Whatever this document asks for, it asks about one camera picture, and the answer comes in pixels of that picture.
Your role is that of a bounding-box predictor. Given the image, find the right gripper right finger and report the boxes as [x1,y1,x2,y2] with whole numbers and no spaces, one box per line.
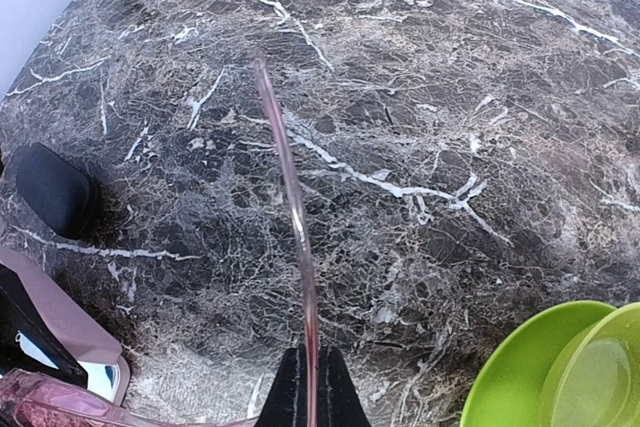
[317,346,371,427]

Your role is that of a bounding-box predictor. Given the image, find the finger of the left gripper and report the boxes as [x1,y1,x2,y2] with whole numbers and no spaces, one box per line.
[1,266,88,387]

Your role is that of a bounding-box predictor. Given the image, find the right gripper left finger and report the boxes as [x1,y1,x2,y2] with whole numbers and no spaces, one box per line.
[255,346,308,427]

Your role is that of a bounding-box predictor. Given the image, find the pink glasses case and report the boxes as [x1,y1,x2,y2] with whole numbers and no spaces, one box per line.
[1,247,130,405]

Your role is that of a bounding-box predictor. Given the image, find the pink translucent sunglasses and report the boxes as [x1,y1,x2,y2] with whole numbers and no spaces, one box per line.
[1,57,319,426]

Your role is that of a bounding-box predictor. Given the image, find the black glasses case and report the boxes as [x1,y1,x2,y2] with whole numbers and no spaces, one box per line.
[16,143,101,239]

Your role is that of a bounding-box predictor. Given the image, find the light blue cloth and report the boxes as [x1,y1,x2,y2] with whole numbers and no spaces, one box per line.
[80,362,121,402]

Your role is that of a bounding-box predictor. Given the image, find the green plate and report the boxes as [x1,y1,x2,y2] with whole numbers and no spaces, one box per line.
[459,300,615,427]

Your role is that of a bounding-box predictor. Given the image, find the green bowl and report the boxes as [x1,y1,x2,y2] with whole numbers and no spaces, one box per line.
[539,302,639,427]

